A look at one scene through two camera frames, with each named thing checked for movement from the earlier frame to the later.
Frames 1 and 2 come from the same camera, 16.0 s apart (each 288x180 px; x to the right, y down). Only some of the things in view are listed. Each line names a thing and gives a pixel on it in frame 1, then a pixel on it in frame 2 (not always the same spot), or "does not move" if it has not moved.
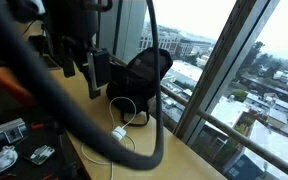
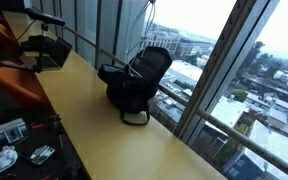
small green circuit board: x=42 y=154 does not move
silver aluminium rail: x=5 y=133 does not move
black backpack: x=132 y=86 does not move
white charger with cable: x=118 y=133 -> x=153 y=24
